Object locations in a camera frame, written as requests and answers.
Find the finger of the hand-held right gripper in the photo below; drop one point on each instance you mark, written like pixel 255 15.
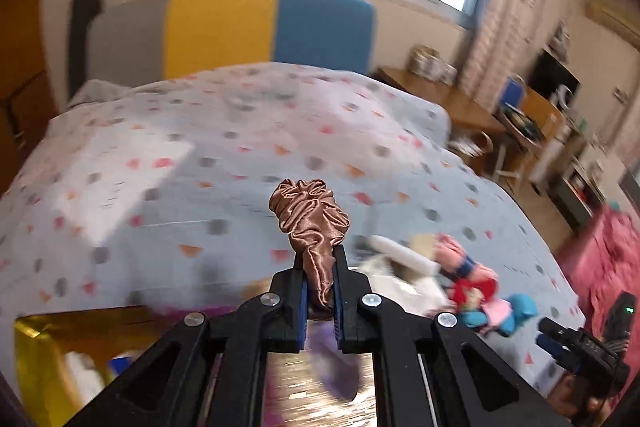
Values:
pixel 562 329
pixel 552 349

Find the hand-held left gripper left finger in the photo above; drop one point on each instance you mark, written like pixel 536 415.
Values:
pixel 303 307

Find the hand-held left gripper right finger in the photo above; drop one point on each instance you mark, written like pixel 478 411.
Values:
pixel 338 307

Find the blue plush mouse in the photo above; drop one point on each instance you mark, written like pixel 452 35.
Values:
pixel 500 314

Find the brown satin scrunchie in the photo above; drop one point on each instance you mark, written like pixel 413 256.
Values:
pixel 310 227

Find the white towel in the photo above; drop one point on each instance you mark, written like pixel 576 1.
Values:
pixel 405 254

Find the red plush doll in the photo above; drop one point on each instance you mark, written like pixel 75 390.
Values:
pixel 465 277

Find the gold metal tray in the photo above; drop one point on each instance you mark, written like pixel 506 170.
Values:
pixel 75 337

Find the pink blanket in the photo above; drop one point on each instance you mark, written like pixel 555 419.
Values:
pixel 605 257

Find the white shelf unit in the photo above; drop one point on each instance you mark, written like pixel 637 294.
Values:
pixel 585 177

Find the wooden desk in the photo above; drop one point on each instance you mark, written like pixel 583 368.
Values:
pixel 440 102

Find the blue chair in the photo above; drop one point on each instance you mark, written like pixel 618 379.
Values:
pixel 512 94

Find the black television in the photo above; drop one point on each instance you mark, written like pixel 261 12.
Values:
pixel 552 77

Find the container on desk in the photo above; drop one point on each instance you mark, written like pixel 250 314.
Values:
pixel 432 64

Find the grey yellow blue headboard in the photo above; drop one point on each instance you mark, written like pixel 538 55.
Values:
pixel 225 27

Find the wooden wardrobe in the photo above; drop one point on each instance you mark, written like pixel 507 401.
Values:
pixel 20 82

